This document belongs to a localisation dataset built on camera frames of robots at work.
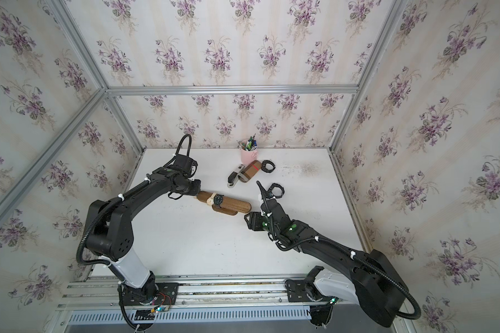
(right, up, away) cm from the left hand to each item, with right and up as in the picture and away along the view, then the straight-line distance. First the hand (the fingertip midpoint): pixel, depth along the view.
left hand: (197, 189), depth 92 cm
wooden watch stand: (+16, -7, -4) cm, 18 cm away
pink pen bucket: (+22, +16, +18) cm, 32 cm away
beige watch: (+7, -4, -4) cm, 9 cm away
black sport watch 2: (+32, 0, -18) cm, 36 cm away
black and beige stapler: (+16, +6, +11) cm, 20 cm away
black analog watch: (+10, -4, -3) cm, 11 cm away
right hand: (+26, -10, -10) cm, 29 cm away
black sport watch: (+31, +11, +15) cm, 36 cm away
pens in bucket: (+24, +22, +15) cm, 36 cm away
